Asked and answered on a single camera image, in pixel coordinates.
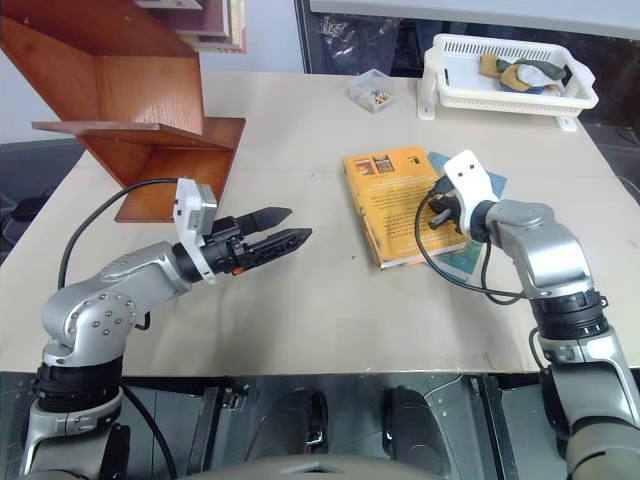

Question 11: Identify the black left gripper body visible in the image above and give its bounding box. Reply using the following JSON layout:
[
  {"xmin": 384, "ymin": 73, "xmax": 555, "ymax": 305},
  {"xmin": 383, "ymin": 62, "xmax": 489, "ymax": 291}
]
[{"xmin": 202, "ymin": 214, "xmax": 252, "ymax": 279}]

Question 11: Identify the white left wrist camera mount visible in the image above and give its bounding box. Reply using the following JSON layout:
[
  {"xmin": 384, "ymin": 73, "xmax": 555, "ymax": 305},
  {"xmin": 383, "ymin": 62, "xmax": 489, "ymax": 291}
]
[{"xmin": 172, "ymin": 177, "xmax": 222, "ymax": 286}]

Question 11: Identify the white plastic basket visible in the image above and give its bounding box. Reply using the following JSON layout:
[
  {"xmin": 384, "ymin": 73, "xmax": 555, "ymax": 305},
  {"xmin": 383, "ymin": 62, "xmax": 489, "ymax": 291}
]
[{"xmin": 423, "ymin": 33, "xmax": 600, "ymax": 112}]

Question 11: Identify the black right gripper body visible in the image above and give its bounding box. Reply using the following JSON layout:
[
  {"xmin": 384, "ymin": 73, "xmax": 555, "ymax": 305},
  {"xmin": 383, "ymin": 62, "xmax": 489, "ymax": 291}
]
[{"xmin": 426, "ymin": 175, "xmax": 472, "ymax": 241}]

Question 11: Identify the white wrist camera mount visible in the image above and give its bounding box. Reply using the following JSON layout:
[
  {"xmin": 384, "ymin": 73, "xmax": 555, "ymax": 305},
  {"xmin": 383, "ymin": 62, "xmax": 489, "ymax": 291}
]
[
  {"xmin": 443, "ymin": 148, "xmax": 502, "ymax": 237},
  {"xmin": 172, "ymin": 177, "xmax": 222, "ymax": 286}
]

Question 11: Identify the teal book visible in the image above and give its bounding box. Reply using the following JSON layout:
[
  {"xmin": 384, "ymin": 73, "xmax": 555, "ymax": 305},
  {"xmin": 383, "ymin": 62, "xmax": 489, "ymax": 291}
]
[{"xmin": 426, "ymin": 150, "xmax": 508, "ymax": 282}]

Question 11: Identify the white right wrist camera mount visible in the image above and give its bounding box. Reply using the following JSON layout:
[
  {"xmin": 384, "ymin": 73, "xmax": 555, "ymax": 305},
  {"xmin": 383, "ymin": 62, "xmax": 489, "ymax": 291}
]
[{"xmin": 443, "ymin": 148, "xmax": 502, "ymax": 237}]

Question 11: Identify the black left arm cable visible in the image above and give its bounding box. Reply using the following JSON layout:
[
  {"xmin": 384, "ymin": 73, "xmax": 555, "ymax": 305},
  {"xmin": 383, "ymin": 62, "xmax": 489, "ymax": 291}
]
[{"xmin": 57, "ymin": 177, "xmax": 182, "ymax": 291}]

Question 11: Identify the white cloth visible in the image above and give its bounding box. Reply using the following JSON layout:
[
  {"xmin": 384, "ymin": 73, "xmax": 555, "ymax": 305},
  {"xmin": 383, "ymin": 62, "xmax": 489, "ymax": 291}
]
[{"xmin": 517, "ymin": 66, "xmax": 567, "ymax": 97}]

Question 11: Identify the white basket stand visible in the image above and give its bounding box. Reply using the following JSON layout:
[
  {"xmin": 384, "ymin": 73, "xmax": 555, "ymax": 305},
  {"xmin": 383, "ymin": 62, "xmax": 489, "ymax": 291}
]
[{"xmin": 416, "ymin": 75, "xmax": 582, "ymax": 133}]

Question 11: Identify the dark green cloth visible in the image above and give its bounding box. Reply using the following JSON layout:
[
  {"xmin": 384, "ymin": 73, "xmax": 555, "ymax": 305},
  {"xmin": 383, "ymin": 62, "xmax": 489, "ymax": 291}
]
[{"xmin": 499, "ymin": 58, "xmax": 569, "ymax": 82}]

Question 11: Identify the clear plastic parts box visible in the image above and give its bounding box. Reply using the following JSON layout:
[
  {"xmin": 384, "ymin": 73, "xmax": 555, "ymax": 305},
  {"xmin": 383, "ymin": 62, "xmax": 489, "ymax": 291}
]
[{"xmin": 348, "ymin": 68, "xmax": 400, "ymax": 115}]

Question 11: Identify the dark rounded shape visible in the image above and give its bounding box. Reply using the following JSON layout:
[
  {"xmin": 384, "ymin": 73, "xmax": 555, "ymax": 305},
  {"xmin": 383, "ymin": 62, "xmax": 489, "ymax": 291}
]
[{"xmin": 381, "ymin": 384, "xmax": 452, "ymax": 462}]

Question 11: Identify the grey robot torso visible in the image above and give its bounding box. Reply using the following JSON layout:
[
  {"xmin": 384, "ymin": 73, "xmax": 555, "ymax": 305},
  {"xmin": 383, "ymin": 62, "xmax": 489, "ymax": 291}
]
[{"xmin": 197, "ymin": 451, "xmax": 454, "ymax": 480}]

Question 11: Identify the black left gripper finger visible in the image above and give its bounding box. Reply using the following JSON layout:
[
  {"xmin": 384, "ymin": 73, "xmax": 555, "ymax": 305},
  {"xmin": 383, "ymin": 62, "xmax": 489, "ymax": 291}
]
[
  {"xmin": 235, "ymin": 205, "xmax": 294, "ymax": 236},
  {"xmin": 246, "ymin": 227, "xmax": 314, "ymax": 269}
]

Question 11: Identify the small black device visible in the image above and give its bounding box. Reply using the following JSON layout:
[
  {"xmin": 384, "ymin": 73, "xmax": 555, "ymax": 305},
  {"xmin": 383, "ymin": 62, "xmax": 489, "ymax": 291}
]
[{"xmin": 11, "ymin": 196, "xmax": 45, "ymax": 222}]

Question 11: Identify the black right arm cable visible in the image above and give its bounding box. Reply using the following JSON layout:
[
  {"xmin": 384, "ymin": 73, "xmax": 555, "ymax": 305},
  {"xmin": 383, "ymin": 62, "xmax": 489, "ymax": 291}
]
[{"xmin": 415, "ymin": 178, "xmax": 531, "ymax": 306}]

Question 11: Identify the wooden bookshelf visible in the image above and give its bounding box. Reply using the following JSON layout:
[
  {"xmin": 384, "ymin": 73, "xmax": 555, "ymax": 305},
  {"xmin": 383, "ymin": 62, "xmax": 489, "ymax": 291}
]
[{"xmin": 0, "ymin": 0, "xmax": 248, "ymax": 224}]

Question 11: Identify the orange book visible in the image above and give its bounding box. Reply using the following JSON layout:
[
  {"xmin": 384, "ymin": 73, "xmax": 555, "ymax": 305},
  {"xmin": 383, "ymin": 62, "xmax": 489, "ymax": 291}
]
[{"xmin": 342, "ymin": 145, "xmax": 472, "ymax": 272}]

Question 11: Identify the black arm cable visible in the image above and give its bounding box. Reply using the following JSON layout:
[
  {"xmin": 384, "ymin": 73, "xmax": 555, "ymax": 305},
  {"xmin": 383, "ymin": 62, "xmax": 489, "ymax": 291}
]
[
  {"xmin": 415, "ymin": 178, "xmax": 531, "ymax": 306},
  {"xmin": 57, "ymin": 177, "xmax": 182, "ymax": 291}
]

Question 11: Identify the black torso cable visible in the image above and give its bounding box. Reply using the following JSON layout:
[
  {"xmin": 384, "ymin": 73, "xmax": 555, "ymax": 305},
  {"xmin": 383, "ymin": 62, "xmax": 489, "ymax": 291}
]
[{"xmin": 121, "ymin": 385, "xmax": 177, "ymax": 477}]

